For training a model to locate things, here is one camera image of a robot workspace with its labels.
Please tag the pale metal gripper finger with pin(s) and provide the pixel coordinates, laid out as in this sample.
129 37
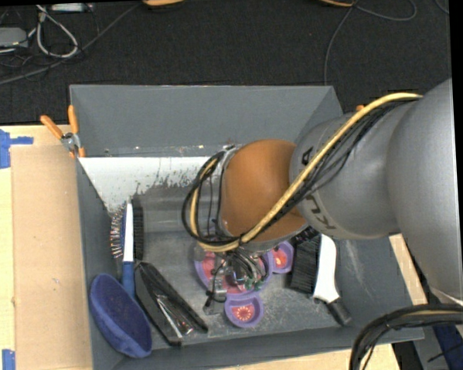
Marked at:
218 288

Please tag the purple and red spinner toy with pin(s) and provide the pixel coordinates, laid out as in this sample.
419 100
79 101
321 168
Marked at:
244 314

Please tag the black stapler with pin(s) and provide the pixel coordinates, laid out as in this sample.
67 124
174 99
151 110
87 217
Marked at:
164 303

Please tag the blue hairbrush with metal pins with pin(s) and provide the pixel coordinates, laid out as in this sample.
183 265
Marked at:
128 276

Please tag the blue bowl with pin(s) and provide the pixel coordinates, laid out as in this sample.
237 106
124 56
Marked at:
118 317

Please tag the slim white black-bristle brush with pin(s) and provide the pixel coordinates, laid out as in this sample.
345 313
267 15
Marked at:
129 232

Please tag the grey metal bin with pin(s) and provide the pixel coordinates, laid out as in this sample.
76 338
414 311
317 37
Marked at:
174 117

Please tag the brown cardboard board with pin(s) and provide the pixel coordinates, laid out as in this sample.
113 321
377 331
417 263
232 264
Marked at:
45 248

